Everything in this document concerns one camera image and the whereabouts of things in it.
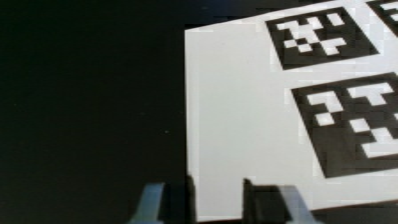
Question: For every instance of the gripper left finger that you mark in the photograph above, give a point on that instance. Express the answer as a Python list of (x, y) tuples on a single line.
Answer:
[(168, 203)]

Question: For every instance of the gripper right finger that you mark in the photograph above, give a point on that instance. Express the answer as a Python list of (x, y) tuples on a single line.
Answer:
[(274, 205)]

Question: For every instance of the white flat back panel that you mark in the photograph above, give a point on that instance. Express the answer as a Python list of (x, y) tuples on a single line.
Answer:
[(292, 110)]

